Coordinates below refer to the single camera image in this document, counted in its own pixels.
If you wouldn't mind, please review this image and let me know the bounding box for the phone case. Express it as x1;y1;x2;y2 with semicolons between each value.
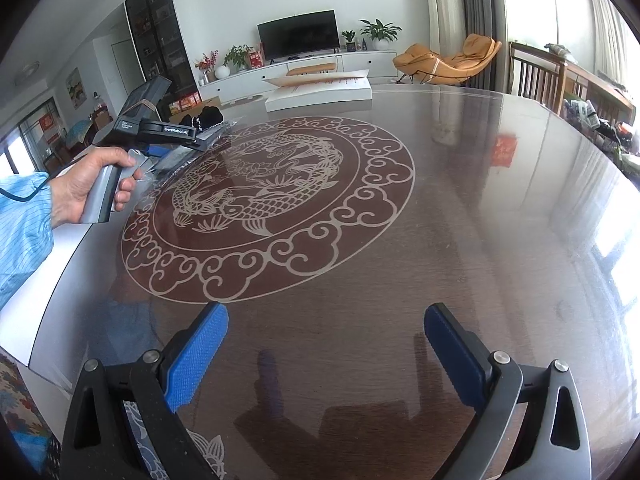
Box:
142;119;238;179

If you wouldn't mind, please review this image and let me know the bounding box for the black fluffy hair accessory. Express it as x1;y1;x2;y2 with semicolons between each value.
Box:
180;106;224;132

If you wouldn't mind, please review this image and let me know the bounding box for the blue striped sleeve forearm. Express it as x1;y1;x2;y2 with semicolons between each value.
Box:
0;172;53;307

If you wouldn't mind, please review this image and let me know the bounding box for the person left hand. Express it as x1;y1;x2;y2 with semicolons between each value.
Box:
49;146;136;229

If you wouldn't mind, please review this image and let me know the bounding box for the red flower vase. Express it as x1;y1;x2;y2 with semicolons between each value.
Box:
194;50;218;84

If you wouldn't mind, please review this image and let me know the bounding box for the tall black display cabinet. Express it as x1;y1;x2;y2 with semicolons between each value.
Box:
125;0;198;119

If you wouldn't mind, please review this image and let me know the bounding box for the white tv cabinet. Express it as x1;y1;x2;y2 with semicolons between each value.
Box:
198;50;398;103

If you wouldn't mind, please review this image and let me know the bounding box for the potted green plant left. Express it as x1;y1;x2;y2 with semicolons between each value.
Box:
224;44;252;72

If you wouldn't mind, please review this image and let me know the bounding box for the potted green plant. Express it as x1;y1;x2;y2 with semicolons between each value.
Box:
224;44;252;72
360;18;402;51

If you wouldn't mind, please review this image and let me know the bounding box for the white cardboard box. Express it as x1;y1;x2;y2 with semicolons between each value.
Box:
0;224;90;366

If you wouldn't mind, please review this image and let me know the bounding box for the white flat box lid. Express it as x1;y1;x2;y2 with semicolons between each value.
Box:
265;70;372;112

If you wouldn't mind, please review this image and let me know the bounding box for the small wooden bench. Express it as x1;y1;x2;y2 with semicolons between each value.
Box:
286;63;336;76

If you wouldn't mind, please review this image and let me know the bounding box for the black flat screen television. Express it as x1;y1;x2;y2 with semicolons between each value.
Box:
257;10;340;61

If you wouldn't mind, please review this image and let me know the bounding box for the potted green plant right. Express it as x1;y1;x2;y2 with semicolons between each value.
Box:
360;18;402;51

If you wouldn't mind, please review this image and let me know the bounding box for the orange rocking lounge chair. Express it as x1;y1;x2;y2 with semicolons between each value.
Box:
393;34;502;84

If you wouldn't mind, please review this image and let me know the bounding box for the grey curtain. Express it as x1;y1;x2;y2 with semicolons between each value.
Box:
463;0;509;92

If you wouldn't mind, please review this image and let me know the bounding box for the wooden chair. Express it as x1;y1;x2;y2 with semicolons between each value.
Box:
506;41;567;115

